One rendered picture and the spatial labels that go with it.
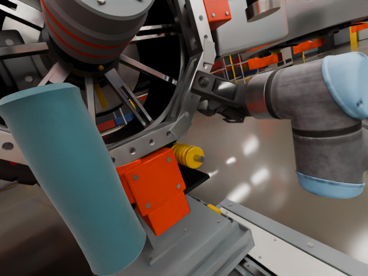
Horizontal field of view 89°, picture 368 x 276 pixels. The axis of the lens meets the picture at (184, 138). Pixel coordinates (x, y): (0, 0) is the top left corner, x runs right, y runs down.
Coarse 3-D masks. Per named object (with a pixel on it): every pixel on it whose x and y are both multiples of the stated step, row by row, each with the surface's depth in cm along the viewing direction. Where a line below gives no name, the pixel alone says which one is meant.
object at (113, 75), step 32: (0, 0) 35; (160, 0) 50; (160, 32) 58; (64, 64) 40; (96, 64) 47; (128, 64) 47; (160, 64) 64; (128, 96) 49; (160, 96) 60; (128, 128) 60
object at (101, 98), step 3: (96, 84) 52; (96, 87) 52; (99, 87) 52; (129, 87) 57; (96, 90) 52; (99, 90) 53; (96, 93) 52; (99, 93) 53; (102, 93) 53; (99, 96) 53; (102, 96) 53; (99, 99) 53; (102, 99) 53; (102, 102) 53; (105, 102) 54; (102, 105) 53; (105, 105) 54
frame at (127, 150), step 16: (176, 0) 46; (192, 0) 43; (192, 16) 44; (192, 32) 49; (208, 32) 46; (192, 48) 49; (208, 48) 46; (192, 64) 50; (208, 64) 47; (192, 80) 45; (176, 96) 48; (192, 96) 47; (176, 112) 45; (192, 112) 46; (0, 128) 31; (160, 128) 41; (176, 128) 43; (0, 144) 28; (16, 144) 29; (112, 144) 42; (128, 144) 38; (144, 144) 40; (160, 144) 42; (16, 160) 29; (112, 160) 40; (128, 160) 38
